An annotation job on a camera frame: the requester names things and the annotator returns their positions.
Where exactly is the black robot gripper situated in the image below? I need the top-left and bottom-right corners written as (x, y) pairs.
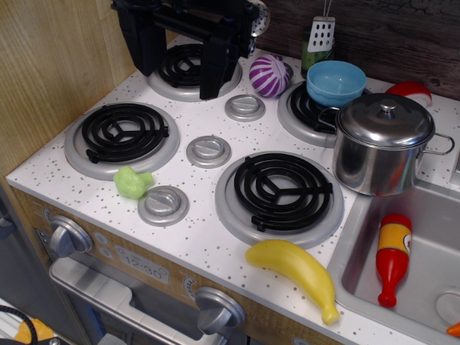
top-left (111, 1), bottom-right (259, 100)

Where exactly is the steel pot lid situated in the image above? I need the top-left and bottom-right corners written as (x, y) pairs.
top-left (336, 93), bottom-right (436, 149)

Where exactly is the stainless steel pot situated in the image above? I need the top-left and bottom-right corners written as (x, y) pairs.
top-left (333, 116), bottom-right (437, 196)

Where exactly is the back left black burner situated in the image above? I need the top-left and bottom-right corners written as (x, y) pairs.
top-left (146, 42), bottom-right (243, 103)

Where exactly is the silver perforated ladle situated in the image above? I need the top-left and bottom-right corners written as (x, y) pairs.
top-left (250, 0), bottom-right (270, 37)

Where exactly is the silver stove top knob rear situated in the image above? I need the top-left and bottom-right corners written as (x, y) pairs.
top-left (224, 94), bottom-right (266, 122)

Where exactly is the silver stove knob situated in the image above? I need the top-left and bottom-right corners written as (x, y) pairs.
top-left (224, 94), bottom-right (266, 122)
top-left (186, 135), bottom-right (231, 169)
top-left (137, 186), bottom-right (190, 227)

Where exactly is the purple striped toy ball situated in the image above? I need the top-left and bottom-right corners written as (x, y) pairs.
top-left (249, 54), bottom-right (290, 98)

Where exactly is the front left black burner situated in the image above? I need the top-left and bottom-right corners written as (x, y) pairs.
top-left (64, 102), bottom-right (180, 180)

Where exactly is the silver stove top knob middle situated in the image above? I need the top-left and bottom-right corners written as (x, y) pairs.
top-left (186, 135), bottom-right (231, 169)

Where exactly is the green toy can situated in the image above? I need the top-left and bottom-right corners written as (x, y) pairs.
top-left (301, 29), bottom-right (334, 74)

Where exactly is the white slotted toy spatula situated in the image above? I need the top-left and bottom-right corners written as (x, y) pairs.
top-left (307, 1), bottom-right (336, 53)

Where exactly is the green toy broccoli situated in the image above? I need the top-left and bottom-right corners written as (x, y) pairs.
top-left (113, 166), bottom-right (154, 199)

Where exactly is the blue plastic bowl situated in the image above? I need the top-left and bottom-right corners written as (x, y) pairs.
top-left (306, 60), bottom-right (367, 107)

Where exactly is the silver stove top knob front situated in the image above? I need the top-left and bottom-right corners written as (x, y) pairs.
top-left (137, 186), bottom-right (190, 227)

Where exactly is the front right black burner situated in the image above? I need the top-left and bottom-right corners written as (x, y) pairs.
top-left (215, 152), bottom-right (344, 249)

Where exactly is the left silver oven knob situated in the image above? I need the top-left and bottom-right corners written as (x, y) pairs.
top-left (50, 215), bottom-right (93, 258)

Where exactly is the silver oven knob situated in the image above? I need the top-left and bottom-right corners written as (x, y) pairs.
top-left (195, 287), bottom-right (247, 335)
top-left (50, 215), bottom-right (93, 258)

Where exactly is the yellow toy banana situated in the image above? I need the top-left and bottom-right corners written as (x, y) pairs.
top-left (245, 239), bottom-right (341, 326)

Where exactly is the red white toy food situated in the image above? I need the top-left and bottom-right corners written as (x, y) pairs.
top-left (385, 81), bottom-right (433, 108)

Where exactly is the right silver oven knob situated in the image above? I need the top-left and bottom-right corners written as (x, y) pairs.
top-left (195, 287), bottom-right (247, 335)

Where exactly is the red toy ketchup bottle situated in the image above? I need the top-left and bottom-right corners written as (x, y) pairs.
top-left (376, 213), bottom-right (413, 308)

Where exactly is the orange object bottom left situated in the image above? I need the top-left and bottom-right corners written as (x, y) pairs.
top-left (13, 318), bottom-right (55, 344)

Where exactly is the silver toy sink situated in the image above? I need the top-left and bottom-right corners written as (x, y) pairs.
top-left (328, 181), bottom-right (459, 344)

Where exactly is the orange toy in sink corner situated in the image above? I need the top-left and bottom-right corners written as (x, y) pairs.
top-left (446, 323), bottom-right (460, 338)

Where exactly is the silver oven door handle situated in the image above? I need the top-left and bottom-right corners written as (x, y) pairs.
top-left (50, 258), bottom-right (226, 344)

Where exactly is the black cable bottom left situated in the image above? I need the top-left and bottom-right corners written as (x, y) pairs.
top-left (0, 304), bottom-right (38, 345)

